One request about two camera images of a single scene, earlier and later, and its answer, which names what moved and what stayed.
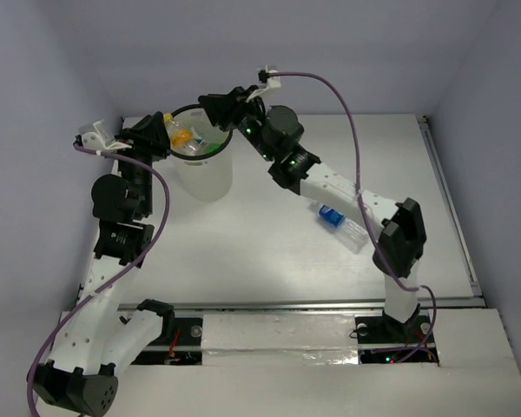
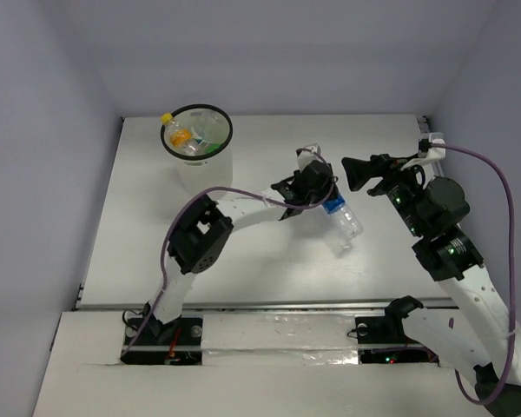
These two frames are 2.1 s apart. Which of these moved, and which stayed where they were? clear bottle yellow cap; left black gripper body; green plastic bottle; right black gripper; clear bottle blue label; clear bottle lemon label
Moved: clear bottle blue label; left black gripper body; clear bottle lemon label; right black gripper
Stayed: green plastic bottle; clear bottle yellow cap
